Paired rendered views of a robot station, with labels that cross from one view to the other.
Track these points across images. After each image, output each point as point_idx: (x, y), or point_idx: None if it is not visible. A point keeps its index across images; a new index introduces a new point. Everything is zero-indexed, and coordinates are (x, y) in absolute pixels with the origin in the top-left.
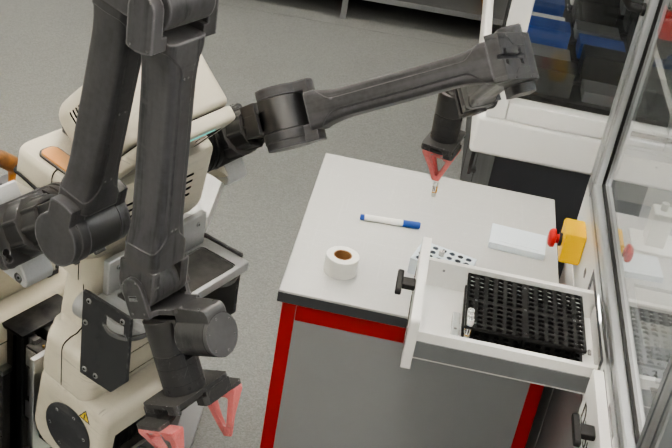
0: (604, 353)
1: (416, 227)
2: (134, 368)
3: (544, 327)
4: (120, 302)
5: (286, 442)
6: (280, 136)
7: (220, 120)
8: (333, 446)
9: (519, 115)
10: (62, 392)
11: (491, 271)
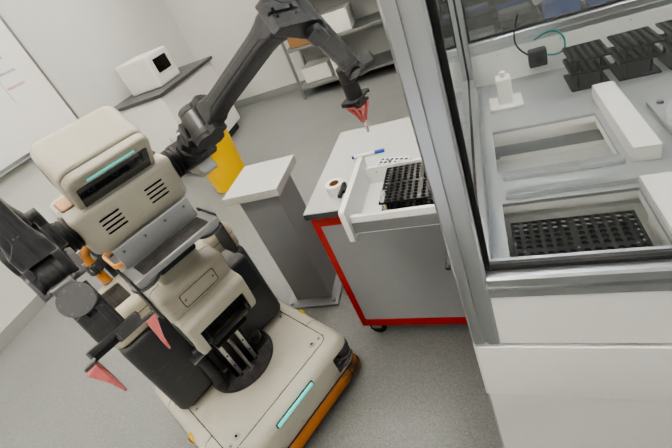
0: None
1: (382, 151)
2: (201, 293)
3: None
4: (132, 271)
5: (356, 286)
6: (195, 137)
7: (128, 143)
8: (378, 281)
9: None
10: (168, 318)
11: (402, 161)
